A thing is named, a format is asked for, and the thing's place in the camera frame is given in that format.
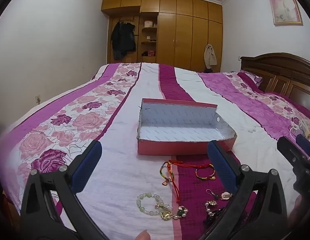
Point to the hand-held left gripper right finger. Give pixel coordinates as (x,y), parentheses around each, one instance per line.
(221,166)

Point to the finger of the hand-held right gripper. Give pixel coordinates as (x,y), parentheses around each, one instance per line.
(290,150)
(305,142)

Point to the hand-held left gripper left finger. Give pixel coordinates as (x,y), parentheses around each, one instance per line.
(86,166)

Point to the pink hair clip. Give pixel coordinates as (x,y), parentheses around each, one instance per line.
(226,196)

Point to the black lace hair bow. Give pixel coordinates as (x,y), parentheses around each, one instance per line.
(212,217)

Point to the pink cardboard box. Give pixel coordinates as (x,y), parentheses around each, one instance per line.
(180,132)

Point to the person's right hand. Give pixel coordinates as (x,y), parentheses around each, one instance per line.
(301,212)

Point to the person's left hand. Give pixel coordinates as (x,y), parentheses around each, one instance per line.
(143,235)

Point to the green bead gold earring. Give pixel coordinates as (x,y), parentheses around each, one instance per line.
(211,193)

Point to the pearl and gold earring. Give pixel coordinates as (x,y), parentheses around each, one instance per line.
(211,203)

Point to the dark wooden headboard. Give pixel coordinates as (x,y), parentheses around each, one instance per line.
(282,75)

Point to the purple floral pillow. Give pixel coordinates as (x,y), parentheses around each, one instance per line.
(252,78)

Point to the floral purple bedspread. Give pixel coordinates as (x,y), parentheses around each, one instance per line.
(135,100)

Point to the beige hanging coat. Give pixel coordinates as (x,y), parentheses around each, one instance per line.
(210,55)

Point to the black item on shelf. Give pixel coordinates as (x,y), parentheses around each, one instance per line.
(144,54)

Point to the red box on shelf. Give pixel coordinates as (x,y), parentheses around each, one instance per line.
(151,53)

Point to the black hanging coat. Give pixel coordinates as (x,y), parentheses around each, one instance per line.
(123,40)

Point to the wooden wardrobe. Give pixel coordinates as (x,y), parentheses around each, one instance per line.
(182,30)

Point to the white pot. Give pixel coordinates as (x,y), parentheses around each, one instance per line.
(148,24)

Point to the wall socket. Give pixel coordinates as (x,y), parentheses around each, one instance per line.
(38,99)

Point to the framed wall photo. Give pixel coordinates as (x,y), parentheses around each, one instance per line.
(285,5)

